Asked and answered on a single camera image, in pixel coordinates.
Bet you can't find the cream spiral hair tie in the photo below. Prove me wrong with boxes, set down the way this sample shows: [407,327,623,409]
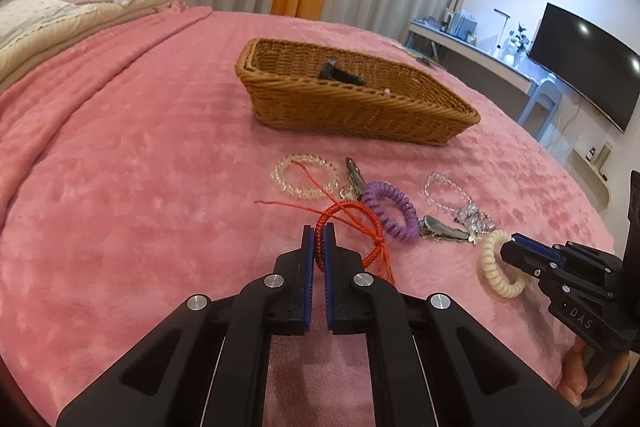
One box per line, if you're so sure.
[480,229,528,301]

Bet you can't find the silver rhinestone hair clip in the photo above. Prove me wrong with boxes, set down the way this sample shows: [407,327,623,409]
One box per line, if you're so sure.
[419,204,496,244]

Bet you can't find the clear crystal bead bracelet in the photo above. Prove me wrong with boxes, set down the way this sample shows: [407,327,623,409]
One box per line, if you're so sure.
[422,171,476,214]

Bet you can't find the red string bracelet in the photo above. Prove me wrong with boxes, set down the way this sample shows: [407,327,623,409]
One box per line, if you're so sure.
[252,159,396,285]

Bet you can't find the purple spiral hair tie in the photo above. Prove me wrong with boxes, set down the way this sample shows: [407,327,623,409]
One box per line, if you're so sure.
[360,181,421,243]

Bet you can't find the yellowish crystal bead bracelet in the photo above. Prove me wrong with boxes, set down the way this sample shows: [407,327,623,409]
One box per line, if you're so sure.
[270,152,341,202]

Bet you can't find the black wrist watch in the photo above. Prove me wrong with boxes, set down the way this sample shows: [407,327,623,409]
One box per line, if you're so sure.
[318,58,366,87]

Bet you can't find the right hand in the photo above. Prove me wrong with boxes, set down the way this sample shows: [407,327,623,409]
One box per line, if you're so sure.
[556,337,630,409]

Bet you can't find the light blue chair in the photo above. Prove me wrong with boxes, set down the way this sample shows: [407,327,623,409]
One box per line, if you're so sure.
[518,75,563,142]

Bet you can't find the white desk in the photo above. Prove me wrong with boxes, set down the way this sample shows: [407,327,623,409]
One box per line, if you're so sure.
[409,20,538,96]

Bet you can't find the black television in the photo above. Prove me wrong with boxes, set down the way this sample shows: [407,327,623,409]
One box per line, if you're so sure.
[528,3,639,132]

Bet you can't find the pink bed blanket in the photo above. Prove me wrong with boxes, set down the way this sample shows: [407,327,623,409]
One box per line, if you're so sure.
[1,5,613,421]

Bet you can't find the white desk lamp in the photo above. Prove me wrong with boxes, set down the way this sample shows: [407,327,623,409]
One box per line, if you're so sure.
[492,8,511,57]

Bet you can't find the white vase with plant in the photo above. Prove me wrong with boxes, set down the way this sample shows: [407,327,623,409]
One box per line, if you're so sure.
[510,24,530,67]

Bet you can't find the items on bed corner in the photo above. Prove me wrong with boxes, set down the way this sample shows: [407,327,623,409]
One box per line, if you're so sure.
[404,48,445,70]

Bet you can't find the books on desk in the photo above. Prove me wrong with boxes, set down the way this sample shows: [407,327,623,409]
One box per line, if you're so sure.
[440,9,477,40]

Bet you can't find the brown wicker basket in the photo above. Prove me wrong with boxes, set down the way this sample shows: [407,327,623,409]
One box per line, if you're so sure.
[235,38,480,146]

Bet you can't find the beige folded quilt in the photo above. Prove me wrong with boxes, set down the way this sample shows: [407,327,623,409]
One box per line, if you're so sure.
[1,0,186,90]

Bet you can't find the white floral pillow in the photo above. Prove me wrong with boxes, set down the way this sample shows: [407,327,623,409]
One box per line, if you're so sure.
[1,0,96,48]

